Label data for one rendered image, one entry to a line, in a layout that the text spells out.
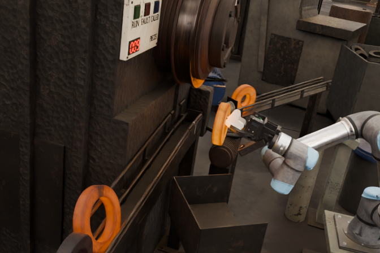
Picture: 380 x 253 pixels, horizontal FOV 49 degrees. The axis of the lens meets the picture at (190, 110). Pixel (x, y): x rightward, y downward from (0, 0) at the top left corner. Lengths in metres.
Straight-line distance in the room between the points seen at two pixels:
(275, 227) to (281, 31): 2.36
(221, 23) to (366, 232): 1.10
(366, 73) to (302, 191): 1.46
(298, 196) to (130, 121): 1.41
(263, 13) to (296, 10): 0.33
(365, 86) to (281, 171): 2.24
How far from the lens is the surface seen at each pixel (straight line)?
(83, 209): 1.13
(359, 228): 2.03
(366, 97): 3.70
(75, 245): 1.02
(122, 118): 1.34
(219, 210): 1.43
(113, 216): 1.25
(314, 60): 4.28
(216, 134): 1.45
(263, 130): 1.48
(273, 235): 2.43
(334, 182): 2.51
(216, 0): 1.52
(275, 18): 4.35
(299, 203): 2.52
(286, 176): 1.51
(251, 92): 2.18
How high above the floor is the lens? 1.41
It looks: 22 degrees down
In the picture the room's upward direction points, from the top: 9 degrees clockwise
